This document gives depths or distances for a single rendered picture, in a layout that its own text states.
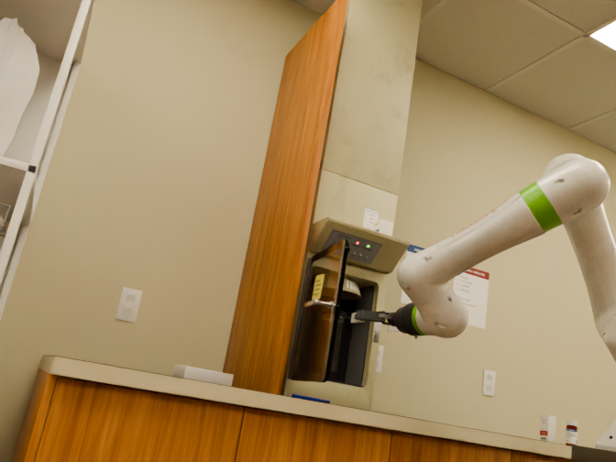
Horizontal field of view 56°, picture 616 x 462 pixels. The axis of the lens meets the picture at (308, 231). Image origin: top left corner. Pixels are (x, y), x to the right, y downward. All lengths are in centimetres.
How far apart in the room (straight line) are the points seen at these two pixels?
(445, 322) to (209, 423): 63
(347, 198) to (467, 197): 104
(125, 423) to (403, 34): 175
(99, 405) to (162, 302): 81
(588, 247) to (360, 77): 106
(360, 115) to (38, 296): 128
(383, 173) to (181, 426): 116
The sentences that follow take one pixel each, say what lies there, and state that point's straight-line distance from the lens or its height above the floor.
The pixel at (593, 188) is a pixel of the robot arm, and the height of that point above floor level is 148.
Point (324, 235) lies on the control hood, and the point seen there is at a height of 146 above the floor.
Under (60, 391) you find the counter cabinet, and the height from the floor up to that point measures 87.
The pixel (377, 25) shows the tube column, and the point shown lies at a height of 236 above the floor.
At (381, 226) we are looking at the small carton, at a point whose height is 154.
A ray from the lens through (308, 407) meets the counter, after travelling 158.
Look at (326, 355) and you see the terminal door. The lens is 159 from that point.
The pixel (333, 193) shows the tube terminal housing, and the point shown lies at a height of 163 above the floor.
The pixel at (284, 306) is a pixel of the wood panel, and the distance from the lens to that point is 180.
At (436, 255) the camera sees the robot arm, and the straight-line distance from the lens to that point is 145.
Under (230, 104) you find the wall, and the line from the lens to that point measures 247.
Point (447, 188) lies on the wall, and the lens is 291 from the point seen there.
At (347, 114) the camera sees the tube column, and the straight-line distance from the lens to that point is 216.
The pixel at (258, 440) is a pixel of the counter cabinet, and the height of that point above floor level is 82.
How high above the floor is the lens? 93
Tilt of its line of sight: 16 degrees up
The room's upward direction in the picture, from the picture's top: 10 degrees clockwise
